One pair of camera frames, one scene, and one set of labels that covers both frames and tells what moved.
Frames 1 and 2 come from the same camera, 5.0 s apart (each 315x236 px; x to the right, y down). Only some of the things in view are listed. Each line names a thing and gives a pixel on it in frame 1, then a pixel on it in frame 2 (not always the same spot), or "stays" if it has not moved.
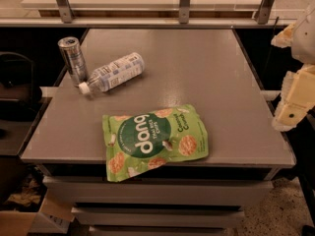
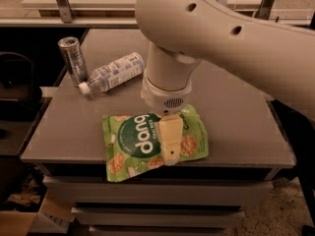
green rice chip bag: [139, 143] stays
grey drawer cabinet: [196, 201] stays
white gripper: [305, 39] to [164, 97]
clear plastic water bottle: [114, 74] stays
